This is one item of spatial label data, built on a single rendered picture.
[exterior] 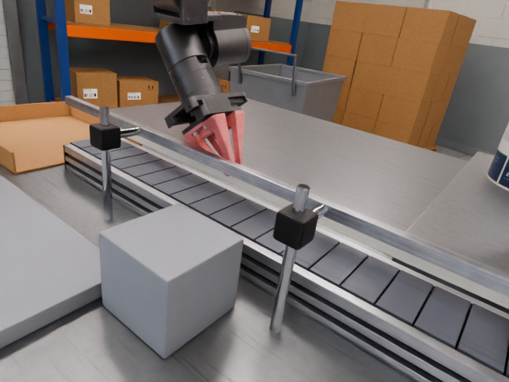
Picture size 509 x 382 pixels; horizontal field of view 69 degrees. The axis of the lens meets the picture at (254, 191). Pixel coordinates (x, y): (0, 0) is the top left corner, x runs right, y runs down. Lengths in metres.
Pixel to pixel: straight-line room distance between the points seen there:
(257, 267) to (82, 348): 0.20
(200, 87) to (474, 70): 4.73
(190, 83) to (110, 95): 3.41
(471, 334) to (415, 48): 3.44
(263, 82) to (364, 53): 1.52
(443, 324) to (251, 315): 0.19
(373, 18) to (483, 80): 1.69
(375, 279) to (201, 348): 0.20
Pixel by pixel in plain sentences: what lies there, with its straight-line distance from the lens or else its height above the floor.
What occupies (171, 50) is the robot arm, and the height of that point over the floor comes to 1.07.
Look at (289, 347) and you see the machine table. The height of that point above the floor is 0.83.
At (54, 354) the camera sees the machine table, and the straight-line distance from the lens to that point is 0.40.
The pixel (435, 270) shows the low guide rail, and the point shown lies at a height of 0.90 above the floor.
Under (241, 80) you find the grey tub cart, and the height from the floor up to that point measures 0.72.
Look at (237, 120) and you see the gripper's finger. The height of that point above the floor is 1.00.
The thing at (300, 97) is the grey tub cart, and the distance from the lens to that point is 2.57.
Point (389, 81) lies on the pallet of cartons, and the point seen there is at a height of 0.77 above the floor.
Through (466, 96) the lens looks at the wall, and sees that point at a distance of 5.12.
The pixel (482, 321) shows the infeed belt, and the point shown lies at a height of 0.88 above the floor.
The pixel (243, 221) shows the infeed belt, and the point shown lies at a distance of 0.49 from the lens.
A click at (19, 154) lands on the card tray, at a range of 0.83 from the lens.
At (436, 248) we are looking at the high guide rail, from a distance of 0.36.
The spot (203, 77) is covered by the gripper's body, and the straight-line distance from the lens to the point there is 0.50.
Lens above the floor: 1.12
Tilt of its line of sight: 24 degrees down
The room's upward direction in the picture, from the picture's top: 8 degrees clockwise
